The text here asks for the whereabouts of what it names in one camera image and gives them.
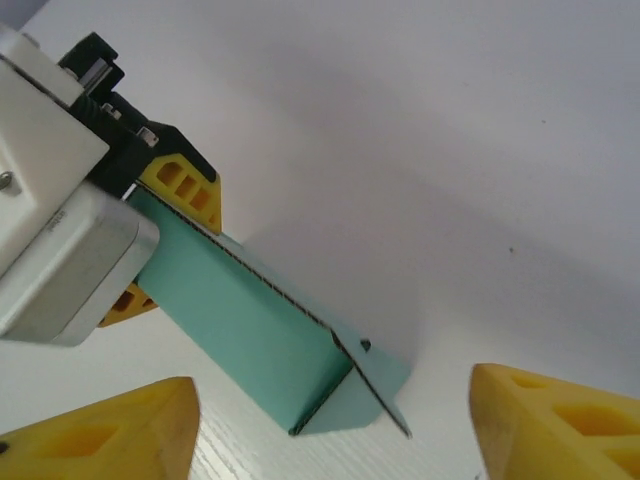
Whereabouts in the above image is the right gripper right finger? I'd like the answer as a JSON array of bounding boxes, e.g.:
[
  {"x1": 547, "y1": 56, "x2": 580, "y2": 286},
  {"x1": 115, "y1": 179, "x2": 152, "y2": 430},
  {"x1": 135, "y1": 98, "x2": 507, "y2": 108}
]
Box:
[{"x1": 472, "y1": 363, "x2": 640, "y2": 480}]

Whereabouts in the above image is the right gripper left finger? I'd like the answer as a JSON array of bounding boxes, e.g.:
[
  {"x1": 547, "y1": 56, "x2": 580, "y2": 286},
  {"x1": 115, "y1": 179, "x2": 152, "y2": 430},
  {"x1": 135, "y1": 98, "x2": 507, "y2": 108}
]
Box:
[{"x1": 0, "y1": 375, "x2": 201, "y2": 480}]

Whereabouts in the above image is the teal corrugated paper box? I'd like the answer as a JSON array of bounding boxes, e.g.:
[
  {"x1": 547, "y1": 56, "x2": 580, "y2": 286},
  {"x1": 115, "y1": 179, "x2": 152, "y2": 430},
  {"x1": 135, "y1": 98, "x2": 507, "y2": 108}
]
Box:
[{"x1": 127, "y1": 187, "x2": 414, "y2": 441}]

